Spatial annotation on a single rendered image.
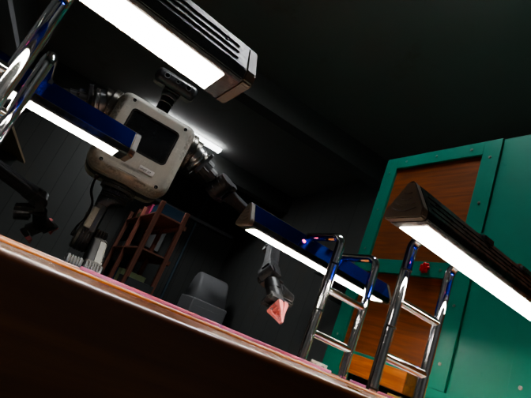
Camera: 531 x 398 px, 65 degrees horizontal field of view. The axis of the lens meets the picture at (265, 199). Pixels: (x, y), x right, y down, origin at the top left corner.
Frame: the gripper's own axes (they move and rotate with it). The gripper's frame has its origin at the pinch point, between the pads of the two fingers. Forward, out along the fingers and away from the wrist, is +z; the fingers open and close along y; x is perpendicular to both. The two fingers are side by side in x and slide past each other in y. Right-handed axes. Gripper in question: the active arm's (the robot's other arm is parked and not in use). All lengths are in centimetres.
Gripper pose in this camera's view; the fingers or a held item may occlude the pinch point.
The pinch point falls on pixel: (280, 321)
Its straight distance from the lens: 146.8
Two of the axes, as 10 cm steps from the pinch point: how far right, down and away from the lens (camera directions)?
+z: 1.5, 5.0, -8.5
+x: -6.3, 7.1, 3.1
